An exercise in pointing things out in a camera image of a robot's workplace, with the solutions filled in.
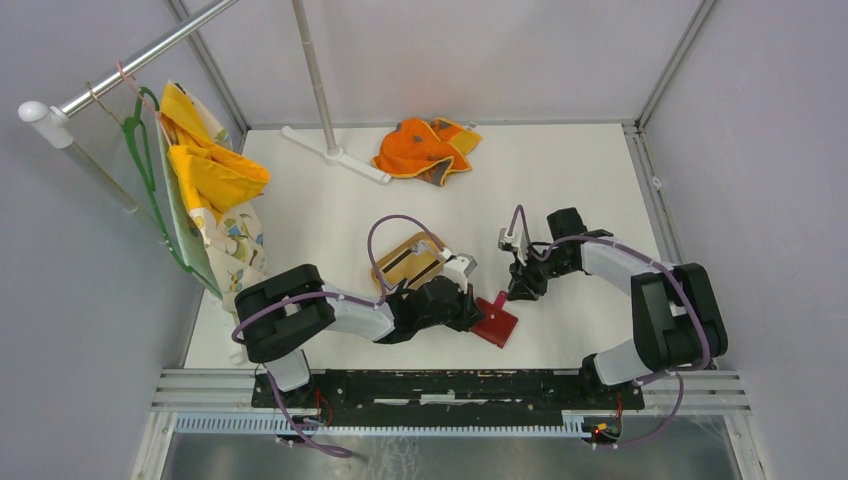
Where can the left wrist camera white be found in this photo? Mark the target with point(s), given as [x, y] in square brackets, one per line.
[457, 268]

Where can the vertical metal pole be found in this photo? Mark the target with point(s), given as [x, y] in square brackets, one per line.
[314, 73]

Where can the orange yellow cloth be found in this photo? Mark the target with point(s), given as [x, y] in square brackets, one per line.
[430, 150]

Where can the green clothes hanger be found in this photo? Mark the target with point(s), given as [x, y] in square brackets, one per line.
[148, 152]

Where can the metal hanging rail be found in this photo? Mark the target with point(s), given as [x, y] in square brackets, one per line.
[50, 122]

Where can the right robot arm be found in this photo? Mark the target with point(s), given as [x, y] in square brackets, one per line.
[676, 321]

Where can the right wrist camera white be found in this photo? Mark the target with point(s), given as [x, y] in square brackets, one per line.
[514, 242]

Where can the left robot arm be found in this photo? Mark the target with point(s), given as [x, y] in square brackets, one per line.
[277, 316]

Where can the red leather card holder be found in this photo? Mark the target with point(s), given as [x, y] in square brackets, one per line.
[496, 324]

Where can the white rack stand base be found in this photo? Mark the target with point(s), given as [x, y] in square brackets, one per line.
[336, 157]

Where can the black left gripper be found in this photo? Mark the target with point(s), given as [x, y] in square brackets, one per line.
[469, 313]

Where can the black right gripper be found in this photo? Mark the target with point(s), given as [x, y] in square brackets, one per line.
[523, 284]

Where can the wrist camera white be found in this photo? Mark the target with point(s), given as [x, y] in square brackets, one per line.
[457, 268]
[514, 242]

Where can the yellow patterned hanging cloth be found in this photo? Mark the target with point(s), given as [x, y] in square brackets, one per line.
[210, 186]

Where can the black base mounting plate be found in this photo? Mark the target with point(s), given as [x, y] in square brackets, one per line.
[458, 398]

